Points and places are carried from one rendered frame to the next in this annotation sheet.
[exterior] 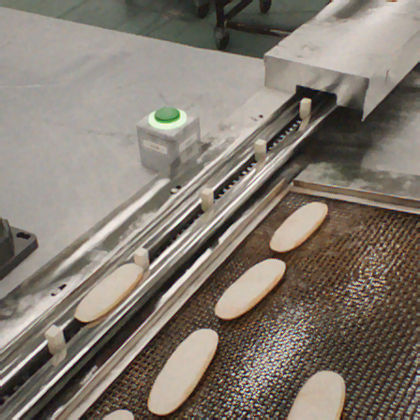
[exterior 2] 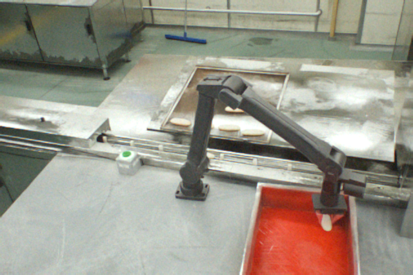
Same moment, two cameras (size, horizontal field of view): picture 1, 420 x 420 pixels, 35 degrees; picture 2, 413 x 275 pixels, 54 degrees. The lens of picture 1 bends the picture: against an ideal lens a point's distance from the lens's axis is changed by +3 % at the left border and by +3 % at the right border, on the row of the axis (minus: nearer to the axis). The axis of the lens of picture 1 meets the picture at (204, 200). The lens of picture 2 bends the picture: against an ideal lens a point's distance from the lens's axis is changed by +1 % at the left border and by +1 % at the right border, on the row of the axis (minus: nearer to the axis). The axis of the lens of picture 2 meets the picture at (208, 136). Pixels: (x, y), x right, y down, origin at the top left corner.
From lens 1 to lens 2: 1.76 m
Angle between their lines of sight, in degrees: 80
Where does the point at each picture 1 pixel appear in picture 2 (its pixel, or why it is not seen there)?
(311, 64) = (97, 128)
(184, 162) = (143, 155)
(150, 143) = (134, 162)
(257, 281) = not seen: hidden behind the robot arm
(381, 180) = (159, 113)
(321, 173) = (153, 124)
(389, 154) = (123, 129)
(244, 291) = not seen: hidden behind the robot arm
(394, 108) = not seen: hidden behind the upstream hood
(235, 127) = (119, 149)
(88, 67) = (43, 217)
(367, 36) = (76, 121)
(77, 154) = (126, 193)
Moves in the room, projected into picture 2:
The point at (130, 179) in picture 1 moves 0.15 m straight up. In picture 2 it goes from (142, 175) to (136, 146)
